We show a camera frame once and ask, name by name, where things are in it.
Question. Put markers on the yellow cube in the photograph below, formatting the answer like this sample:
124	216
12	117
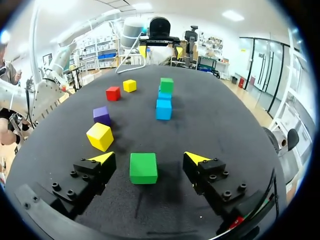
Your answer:
100	137
129	85

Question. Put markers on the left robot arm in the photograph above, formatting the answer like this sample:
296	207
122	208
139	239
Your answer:
131	33

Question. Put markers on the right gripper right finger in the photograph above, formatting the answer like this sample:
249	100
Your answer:
207	177

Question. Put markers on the blue cube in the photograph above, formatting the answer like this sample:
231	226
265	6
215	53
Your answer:
164	110
164	96

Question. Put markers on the green cube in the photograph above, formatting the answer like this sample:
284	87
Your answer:
166	85
143	168

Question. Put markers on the purple cube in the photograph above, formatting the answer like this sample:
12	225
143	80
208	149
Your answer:
102	116

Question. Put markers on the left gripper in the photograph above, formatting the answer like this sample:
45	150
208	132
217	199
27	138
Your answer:
160	30

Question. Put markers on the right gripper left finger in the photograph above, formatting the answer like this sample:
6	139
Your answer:
92	175

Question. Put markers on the red cube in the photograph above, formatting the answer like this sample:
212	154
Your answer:
113	93

